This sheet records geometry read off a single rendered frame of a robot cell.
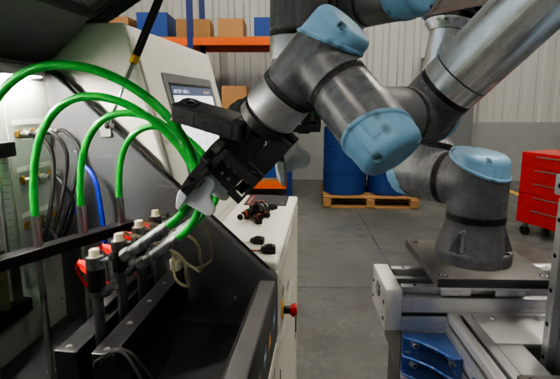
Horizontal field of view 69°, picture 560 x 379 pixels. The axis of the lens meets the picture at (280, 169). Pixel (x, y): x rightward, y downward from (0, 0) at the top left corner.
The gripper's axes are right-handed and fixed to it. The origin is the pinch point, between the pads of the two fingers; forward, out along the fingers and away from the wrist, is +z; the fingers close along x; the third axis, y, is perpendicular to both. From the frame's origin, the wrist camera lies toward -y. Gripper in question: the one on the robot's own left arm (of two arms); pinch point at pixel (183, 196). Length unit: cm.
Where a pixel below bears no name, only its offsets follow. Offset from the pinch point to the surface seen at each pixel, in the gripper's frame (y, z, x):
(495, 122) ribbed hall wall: 232, 31, 700
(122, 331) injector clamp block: 7.4, 25.2, -6.9
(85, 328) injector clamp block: 2.4, 29.6, -8.4
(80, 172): -20.1, 21.0, 8.7
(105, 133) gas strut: -26.6, 23.1, 23.9
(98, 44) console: -42, 12, 32
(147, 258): 1.8, 17.7, 1.3
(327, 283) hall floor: 98, 143, 201
